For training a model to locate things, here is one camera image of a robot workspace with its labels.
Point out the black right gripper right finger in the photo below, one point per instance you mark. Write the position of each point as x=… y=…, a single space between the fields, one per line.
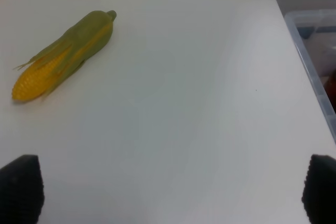
x=318 y=195

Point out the clear plastic storage bin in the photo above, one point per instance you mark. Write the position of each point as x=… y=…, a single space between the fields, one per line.
x=313 y=33

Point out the corn cob with green husk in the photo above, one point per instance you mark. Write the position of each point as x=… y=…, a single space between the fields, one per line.
x=53 y=65

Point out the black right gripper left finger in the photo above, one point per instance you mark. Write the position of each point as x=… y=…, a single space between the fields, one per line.
x=22 y=190

